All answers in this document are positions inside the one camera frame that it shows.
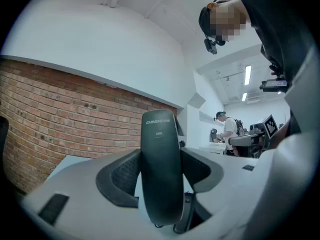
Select black head-worn camera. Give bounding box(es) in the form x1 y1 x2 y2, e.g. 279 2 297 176
203 36 219 56

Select black waist-mounted screen device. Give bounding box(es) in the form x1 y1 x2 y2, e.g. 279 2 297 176
259 63 289 94

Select person's black shirt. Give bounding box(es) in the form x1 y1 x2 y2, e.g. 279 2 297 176
236 0 317 85

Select person's beige trousers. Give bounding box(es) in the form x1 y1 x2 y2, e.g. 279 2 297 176
246 43 320 240

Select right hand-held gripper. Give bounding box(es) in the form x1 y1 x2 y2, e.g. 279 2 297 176
228 113 280 148

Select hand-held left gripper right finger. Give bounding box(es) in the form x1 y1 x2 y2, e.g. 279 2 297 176
179 147 261 240

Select black head strap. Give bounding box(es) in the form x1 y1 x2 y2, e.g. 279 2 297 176
198 1 218 39

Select black pouch with strap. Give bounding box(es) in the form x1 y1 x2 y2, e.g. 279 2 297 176
139 109 186 229

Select person's right forearm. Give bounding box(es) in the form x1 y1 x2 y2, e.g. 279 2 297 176
269 110 302 150

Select person's head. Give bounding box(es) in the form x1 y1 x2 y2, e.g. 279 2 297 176
198 0 251 47

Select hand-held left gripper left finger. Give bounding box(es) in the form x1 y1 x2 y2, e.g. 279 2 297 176
20 148 161 240

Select white desk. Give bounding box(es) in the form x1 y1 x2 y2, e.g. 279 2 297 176
199 142 227 156

